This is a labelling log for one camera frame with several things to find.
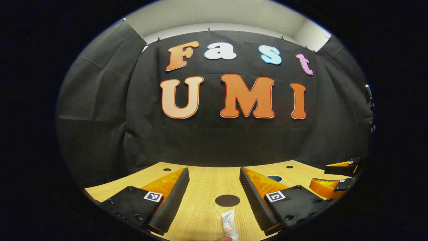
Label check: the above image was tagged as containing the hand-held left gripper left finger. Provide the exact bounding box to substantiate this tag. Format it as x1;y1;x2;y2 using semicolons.
100;167;190;236

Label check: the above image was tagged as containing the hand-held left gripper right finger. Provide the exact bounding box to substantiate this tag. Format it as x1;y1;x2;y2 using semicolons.
239;167;331;236

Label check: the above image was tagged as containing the dark round coaster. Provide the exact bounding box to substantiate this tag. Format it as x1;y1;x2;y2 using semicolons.
215;194;240;207

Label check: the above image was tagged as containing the white toothpaste tube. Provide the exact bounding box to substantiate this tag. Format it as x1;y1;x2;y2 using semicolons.
220;210;240;241

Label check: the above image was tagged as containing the wooden desktop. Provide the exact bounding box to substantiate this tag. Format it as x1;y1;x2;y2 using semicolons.
84;160;355;241

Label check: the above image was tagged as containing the black backdrop cloth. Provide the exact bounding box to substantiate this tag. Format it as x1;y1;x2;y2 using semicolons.
56;18;374;188

